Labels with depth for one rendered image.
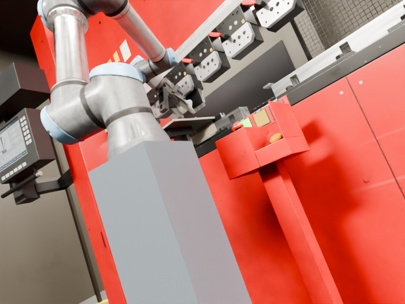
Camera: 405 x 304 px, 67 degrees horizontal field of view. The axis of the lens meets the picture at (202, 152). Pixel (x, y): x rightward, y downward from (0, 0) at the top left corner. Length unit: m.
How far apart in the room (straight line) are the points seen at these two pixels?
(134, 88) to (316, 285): 0.68
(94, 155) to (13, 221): 1.83
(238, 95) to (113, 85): 1.38
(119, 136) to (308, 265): 0.59
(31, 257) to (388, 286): 3.32
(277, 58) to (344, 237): 1.13
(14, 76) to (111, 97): 1.74
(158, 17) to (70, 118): 1.10
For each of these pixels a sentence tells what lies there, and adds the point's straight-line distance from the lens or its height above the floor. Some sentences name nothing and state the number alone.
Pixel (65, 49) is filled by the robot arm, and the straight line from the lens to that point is 0.95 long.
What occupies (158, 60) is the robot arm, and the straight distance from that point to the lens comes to 1.27.
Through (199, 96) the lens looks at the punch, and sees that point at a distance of 1.55.
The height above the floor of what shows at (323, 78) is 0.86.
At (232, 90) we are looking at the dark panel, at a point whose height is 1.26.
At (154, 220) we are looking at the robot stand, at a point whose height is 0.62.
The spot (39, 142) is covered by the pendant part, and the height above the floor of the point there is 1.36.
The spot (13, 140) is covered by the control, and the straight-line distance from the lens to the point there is 2.36.
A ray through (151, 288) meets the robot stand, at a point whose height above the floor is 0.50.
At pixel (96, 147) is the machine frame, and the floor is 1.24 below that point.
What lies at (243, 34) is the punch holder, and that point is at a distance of 1.38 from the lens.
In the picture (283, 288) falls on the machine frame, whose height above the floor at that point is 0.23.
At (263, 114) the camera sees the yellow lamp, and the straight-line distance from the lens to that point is 0.99.
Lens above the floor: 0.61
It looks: 10 degrees up
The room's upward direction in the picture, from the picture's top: 21 degrees counter-clockwise
